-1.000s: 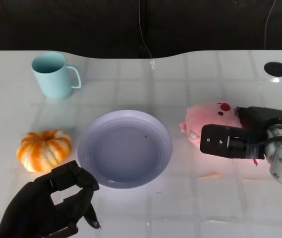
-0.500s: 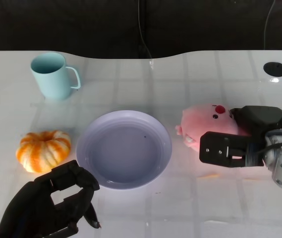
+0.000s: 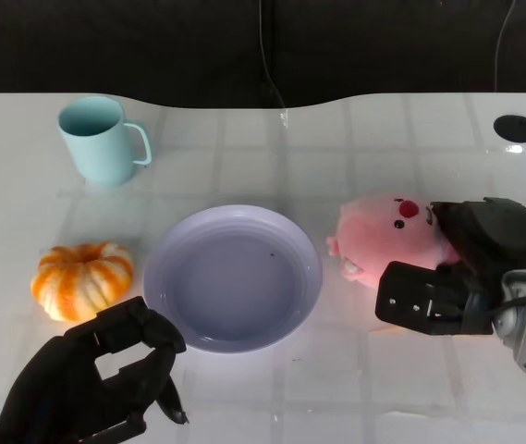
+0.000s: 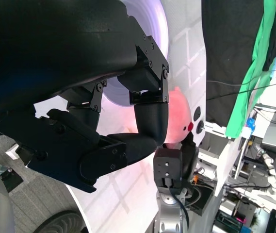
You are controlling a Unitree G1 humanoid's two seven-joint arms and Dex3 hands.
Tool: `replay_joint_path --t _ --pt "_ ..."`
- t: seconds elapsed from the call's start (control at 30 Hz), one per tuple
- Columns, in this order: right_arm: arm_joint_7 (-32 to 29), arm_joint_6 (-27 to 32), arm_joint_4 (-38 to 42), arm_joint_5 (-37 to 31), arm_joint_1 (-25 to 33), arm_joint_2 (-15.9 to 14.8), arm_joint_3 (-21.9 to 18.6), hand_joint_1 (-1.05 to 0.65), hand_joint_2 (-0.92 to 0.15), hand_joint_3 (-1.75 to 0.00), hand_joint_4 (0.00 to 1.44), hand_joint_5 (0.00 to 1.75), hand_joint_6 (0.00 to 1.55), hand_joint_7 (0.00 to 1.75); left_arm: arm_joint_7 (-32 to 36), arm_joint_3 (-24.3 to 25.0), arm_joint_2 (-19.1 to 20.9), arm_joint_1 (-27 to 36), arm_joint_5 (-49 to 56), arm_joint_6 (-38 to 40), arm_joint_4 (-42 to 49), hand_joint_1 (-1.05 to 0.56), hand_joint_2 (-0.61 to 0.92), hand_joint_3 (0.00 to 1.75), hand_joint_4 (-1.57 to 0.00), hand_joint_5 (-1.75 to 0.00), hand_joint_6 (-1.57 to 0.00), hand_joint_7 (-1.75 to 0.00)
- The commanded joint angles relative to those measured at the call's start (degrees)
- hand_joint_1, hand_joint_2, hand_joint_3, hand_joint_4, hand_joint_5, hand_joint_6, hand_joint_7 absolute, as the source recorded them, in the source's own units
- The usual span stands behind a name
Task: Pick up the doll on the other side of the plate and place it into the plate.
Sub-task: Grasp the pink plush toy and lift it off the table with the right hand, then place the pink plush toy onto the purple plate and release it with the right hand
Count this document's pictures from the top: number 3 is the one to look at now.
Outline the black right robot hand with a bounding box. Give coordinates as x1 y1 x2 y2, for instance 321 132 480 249
375 197 526 337

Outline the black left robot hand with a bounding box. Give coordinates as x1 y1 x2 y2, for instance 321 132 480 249
0 297 193 444

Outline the pink plush doll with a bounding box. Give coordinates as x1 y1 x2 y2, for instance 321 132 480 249
325 192 458 288

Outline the lavender round plate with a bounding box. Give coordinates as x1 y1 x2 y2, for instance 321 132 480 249
142 205 324 355

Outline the orange white pumpkin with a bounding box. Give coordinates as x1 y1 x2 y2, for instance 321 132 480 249
30 241 135 324

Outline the black table grommet hole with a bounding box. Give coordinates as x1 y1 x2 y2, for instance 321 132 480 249
493 114 526 142

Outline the light blue mug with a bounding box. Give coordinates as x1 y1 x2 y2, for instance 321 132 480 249
56 94 153 189

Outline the black backdrop curtain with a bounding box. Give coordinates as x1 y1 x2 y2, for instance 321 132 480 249
0 0 526 110

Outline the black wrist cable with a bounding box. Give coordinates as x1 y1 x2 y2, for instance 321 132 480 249
491 229 526 318

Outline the thin grey hanging cable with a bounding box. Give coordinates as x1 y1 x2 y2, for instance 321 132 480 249
257 0 287 112
493 0 519 93

